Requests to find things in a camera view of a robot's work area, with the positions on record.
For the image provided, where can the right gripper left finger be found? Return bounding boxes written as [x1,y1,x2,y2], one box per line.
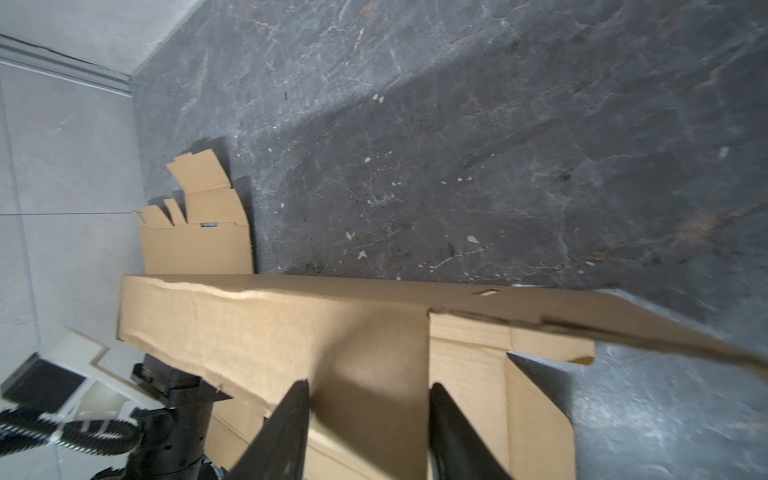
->
[225,380,310,480]

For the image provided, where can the aluminium frame profile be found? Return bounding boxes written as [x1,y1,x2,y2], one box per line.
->
[1,34,132,98]

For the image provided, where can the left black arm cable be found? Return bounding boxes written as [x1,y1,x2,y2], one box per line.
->
[0,406,142,458]

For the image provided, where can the cardboard box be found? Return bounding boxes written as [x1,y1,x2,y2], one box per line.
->
[118,275,767,479]
[134,149,255,275]

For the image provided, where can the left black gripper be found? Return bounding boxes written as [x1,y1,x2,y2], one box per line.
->
[94,354,230,479]

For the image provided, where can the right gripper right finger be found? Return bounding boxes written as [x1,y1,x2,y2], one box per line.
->
[429,383,512,480]

